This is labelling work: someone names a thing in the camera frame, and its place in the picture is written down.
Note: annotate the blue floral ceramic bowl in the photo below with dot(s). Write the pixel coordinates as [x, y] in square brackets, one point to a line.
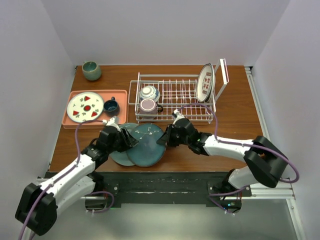
[149, 92]

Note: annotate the watermelon pattern white plate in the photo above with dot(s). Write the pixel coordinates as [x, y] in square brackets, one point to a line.
[85, 106]

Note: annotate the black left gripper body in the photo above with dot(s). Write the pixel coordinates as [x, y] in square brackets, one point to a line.
[118, 144]

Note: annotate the white wire dish rack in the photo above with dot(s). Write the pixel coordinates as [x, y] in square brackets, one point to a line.
[178, 91]

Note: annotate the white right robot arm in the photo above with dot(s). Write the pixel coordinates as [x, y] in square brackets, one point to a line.
[265, 164]

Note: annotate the grey-green beaded rim plate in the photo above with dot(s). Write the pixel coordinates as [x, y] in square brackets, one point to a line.
[122, 158]

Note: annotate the green ceramic cup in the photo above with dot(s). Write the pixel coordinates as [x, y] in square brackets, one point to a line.
[91, 70]

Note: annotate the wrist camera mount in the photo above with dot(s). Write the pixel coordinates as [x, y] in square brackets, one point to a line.
[112, 122]
[177, 116]

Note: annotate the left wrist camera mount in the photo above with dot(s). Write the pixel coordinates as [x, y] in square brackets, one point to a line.
[112, 122]

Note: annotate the salmon pink tray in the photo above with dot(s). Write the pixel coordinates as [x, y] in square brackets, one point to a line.
[106, 94]

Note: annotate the red Chinese text white plate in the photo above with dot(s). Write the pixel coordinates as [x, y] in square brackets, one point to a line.
[204, 84]

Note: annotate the teal glazed floral plate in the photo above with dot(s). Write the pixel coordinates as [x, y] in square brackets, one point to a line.
[147, 152]

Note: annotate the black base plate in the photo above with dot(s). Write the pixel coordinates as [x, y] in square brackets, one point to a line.
[190, 188]

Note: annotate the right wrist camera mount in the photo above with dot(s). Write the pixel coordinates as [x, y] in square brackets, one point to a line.
[177, 116]

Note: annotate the green rimmed white plate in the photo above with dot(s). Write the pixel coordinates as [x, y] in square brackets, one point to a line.
[213, 82]

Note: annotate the dark blue small mug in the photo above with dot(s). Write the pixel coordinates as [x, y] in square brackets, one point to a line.
[111, 107]

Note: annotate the purple mug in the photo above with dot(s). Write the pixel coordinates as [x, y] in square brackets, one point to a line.
[149, 109]

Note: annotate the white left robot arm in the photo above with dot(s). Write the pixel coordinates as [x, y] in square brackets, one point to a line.
[38, 206]

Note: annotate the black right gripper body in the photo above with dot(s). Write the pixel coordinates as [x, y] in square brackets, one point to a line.
[174, 139]

